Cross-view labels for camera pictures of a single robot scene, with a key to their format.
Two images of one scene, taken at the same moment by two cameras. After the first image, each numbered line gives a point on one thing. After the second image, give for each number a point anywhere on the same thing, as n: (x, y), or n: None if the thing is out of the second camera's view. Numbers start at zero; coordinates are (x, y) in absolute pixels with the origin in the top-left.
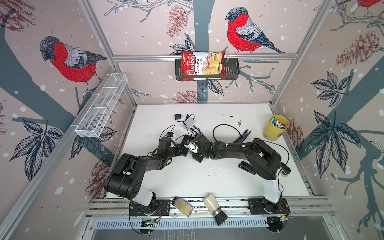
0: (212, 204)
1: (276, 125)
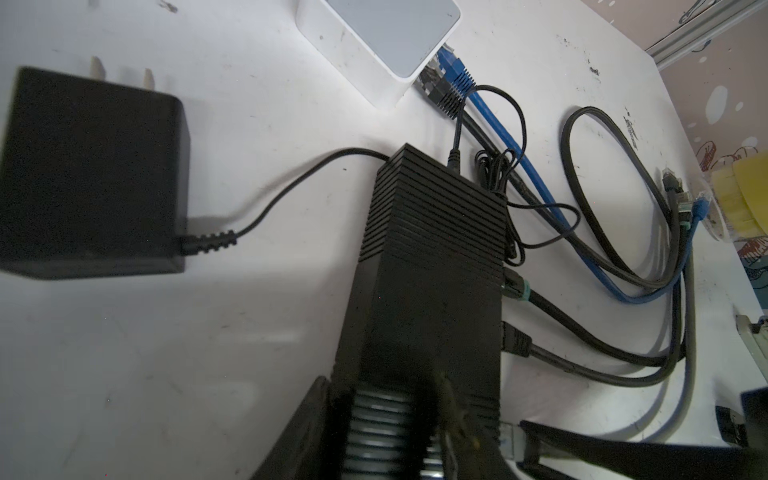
0: None
1: (741, 182)
